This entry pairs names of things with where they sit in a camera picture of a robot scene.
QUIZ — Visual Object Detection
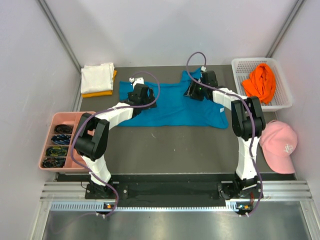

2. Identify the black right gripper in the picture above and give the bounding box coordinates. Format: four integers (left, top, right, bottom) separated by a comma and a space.
183, 78, 207, 102

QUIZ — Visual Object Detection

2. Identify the blue t shirt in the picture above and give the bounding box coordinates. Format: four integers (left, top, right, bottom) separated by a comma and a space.
119, 70, 229, 129

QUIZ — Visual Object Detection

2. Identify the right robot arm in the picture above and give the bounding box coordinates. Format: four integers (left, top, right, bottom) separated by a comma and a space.
184, 66, 266, 200

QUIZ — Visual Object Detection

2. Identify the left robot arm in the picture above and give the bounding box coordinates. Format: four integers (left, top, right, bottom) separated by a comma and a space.
72, 83, 157, 199

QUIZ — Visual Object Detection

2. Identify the yellow folded t shirt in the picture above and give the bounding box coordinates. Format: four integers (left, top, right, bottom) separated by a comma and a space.
81, 70, 117, 98

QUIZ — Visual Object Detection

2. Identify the white folded t shirt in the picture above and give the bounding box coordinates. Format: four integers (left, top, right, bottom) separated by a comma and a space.
81, 62, 115, 94

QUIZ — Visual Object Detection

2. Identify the orange crumpled t shirt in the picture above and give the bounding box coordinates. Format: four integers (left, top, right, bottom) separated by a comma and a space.
242, 63, 277, 105

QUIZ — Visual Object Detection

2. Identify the white perforated plastic basket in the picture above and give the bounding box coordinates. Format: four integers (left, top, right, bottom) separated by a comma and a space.
231, 57, 293, 112

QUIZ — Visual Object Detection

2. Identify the pink cap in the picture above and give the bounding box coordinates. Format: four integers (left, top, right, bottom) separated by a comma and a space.
259, 120, 298, 174

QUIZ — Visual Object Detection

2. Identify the pink compartment tray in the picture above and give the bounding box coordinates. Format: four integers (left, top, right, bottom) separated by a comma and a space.
38, 112, 88, 173

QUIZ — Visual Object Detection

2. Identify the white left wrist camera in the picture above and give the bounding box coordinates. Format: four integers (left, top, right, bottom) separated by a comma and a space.
129, 77, 144, 89

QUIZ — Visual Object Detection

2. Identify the black coiled cable top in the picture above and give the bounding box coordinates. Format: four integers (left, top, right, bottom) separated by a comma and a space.
54, 124, 74, 134

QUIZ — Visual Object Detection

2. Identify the blue coiled cable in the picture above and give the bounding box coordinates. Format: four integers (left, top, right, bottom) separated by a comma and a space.
50, 134, 72, 145

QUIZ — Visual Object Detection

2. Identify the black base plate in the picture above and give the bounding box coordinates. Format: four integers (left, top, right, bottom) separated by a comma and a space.
84, 180, 263, 208

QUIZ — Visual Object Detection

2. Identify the green black coiled cable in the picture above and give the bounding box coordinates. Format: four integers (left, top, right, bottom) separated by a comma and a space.
45, 146, 69, 157

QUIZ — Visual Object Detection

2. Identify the multicolour coiled cable bottom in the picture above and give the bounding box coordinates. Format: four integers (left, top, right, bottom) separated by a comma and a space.
41, 157, 67, 169

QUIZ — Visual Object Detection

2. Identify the grey slotted cable duct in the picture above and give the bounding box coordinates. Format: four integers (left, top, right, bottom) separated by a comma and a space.
50, 201, 251, 213

